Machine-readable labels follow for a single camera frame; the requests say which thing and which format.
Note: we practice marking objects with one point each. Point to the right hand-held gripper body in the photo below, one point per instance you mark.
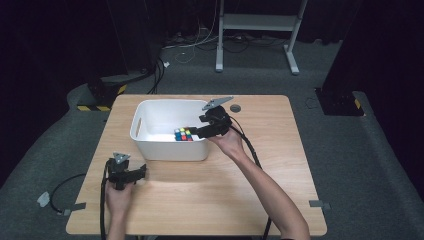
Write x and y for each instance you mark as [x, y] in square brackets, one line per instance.
[216, 121]

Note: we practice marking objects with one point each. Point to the person's right hand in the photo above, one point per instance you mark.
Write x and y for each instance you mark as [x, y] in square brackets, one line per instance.
[230, 143]

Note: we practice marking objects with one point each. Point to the multicoloured puzzle cube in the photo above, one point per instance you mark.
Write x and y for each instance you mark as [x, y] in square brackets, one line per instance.
[183, 134]

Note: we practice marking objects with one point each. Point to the black stand base hazard tape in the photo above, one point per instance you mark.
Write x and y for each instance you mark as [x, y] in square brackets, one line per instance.
[101, 95]
[338, 101]

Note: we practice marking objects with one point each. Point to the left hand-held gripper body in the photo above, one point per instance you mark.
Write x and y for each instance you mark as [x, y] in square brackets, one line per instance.
[118, 173]

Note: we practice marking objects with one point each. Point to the white plastic storage bin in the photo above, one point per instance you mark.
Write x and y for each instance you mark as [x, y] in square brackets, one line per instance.
[160, 128]

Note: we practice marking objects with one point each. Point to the person's left hand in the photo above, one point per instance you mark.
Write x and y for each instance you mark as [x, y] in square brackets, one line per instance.
[119, 200]

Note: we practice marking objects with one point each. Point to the white metal stand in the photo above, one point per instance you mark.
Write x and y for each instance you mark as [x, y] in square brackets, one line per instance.
[258, 22]

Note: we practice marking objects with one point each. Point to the grey tape strip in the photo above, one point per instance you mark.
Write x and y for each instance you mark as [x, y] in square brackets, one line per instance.
[318, 204]
[75, 208]

